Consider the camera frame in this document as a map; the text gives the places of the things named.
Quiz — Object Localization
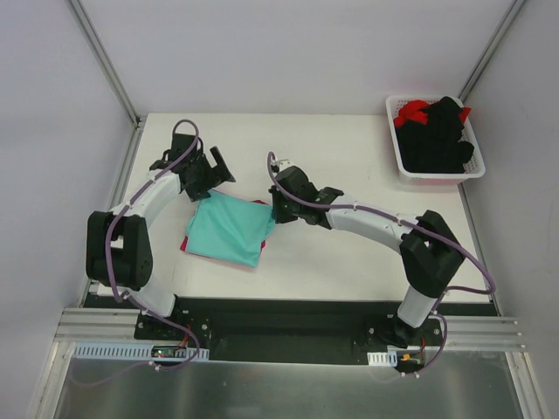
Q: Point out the pink t shirt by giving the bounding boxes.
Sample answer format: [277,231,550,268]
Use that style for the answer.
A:
[178,198,270,268]

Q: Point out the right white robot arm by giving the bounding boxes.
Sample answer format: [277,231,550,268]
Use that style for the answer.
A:
[267,160,465,348]

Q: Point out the black t shirt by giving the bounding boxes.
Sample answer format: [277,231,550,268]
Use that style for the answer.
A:
[394,122,474,174]

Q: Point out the aluminium front rail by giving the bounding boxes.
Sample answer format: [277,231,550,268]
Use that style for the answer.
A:
[53,306,145,348]

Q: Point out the aluminium frame post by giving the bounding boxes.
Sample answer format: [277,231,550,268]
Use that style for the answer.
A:
[66,0,141,127]
[458,0,530,103]

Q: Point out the grey cable duct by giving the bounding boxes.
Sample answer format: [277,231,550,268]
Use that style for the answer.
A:
[73,343,210,362]
[367,351,397,367]

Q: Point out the left grey cable duct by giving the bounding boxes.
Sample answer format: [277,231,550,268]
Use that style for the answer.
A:
[73,343,210,362]

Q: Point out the red t shirt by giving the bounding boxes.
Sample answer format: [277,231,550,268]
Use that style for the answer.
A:
[393,96,472,128]

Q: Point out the teal t shirt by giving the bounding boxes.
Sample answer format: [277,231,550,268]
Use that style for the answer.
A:
[184,189,277,268]

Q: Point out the right aluminium frame post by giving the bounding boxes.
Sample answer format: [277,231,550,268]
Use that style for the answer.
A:
[458,0,530,103]

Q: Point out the left aluminium frame post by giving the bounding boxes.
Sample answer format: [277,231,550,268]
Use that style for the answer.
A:
[66,0,141,127]

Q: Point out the right grey cable duct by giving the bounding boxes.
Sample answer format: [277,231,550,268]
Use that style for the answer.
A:
[367,351,397,367]

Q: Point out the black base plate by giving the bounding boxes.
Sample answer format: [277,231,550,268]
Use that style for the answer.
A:
[85,294,445,364]

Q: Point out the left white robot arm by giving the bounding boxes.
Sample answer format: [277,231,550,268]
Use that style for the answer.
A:
[86,134,235,340]

